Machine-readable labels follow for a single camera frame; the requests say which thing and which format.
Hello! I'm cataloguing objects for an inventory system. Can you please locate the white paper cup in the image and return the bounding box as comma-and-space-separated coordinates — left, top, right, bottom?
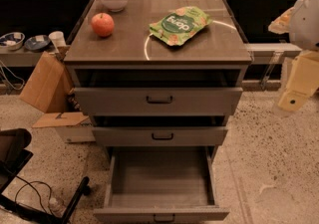
49, 31, 66, 48

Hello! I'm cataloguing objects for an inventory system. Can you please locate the dark blue bowl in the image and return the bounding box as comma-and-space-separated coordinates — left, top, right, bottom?
24, 35, 51, 52

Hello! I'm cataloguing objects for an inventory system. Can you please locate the grey drawer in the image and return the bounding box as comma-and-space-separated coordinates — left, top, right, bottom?
75, 88, 242, 116
94, 146, 229, 224
92, 126, 227, 146

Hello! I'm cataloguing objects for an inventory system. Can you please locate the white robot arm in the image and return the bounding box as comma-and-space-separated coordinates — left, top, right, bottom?
268, 0, 319, 112

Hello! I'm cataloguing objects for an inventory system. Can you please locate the grey bottom drawer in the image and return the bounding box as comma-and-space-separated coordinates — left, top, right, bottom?
94, 146, 229, 224

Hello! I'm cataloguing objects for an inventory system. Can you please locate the grey middle drawer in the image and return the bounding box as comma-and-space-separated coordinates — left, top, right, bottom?
92, 126, 227, 146

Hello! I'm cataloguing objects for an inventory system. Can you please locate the brown cardboard box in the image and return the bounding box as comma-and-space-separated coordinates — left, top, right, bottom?
20, 52, 95, 143

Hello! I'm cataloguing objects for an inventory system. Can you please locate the red apple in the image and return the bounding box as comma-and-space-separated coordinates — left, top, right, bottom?
91, 13, 115, 37

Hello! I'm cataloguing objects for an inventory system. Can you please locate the grey top drawer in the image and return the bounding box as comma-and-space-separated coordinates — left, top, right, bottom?
75, 88, 242, 116

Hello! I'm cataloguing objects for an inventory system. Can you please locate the green snack bag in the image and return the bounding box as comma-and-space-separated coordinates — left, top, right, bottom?
150, 6, 212, 46

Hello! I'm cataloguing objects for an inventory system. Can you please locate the blue patterned bowl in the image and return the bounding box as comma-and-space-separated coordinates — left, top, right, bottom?
0, 32, 25, 51

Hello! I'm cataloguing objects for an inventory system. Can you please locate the grey wall shelf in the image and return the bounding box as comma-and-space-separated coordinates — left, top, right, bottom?
245, 43, 301, 65

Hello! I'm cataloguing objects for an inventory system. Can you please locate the grey drawer cabinet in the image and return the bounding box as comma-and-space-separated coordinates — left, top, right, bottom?
63, 0, 253, 162

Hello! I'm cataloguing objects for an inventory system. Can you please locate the clear plastic bottle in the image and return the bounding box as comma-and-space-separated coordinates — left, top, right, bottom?
49, 197, 64, 217

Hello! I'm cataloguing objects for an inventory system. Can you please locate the black chair base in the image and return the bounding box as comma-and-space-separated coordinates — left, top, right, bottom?
0, 127, 92, 224

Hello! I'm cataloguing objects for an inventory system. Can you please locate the black cable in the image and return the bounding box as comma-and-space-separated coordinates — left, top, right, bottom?
13, 175, 54, 214

